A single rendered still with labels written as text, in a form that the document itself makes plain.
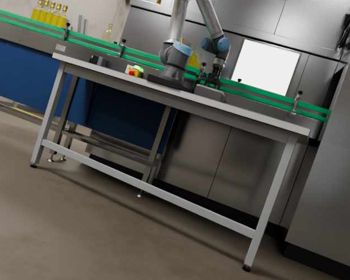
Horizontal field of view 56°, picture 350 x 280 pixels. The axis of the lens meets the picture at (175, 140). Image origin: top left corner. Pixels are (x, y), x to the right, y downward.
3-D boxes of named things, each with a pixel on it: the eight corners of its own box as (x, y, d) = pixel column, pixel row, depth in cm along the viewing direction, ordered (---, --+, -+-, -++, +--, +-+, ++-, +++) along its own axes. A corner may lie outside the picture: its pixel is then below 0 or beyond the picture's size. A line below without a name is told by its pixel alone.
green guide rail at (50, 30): (194, 80, 225) (198, 68, 224) (194, 79, 224) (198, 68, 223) (-14, 16, 261) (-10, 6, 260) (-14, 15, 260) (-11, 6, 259)
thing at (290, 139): (249, 273, 161) (299, 134, 156) (28, 165, 216) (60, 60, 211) (252, 267, 169) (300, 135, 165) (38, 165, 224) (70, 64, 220)
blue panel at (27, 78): (168, 154, 246) (186, 99, 243) (161, 154, 228) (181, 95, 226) (-6, 91, 278) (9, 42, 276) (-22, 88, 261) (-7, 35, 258)
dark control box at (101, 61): (104, 71, 236) (108, 60, 235) (99, 69, 228) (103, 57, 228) (94, 68, 238) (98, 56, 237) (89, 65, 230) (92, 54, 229)
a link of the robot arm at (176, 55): (171, 62, 180) (179, 38, 180) (162, 62, 193) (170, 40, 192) (189, 70, 186) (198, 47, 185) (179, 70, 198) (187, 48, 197)
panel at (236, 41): (285, 99, 238) (301, 53, 236) (286, 98, 235) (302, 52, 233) (170, 64, 257) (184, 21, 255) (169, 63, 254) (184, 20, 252)
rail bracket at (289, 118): (290, 126, 219) (301, 94, 218) (293, 125, 203) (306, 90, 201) (283, 124, 220) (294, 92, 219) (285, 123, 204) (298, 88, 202)
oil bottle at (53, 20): (54, 40, 265) (64, 6, 263) (50, 38, 260) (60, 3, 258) (48, 38, 266) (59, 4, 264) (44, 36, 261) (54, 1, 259)
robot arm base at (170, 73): (174, 82, 179) (180, 65, 178) (153, 75, 186) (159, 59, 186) (186, 89, 192) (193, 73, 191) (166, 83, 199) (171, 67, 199)
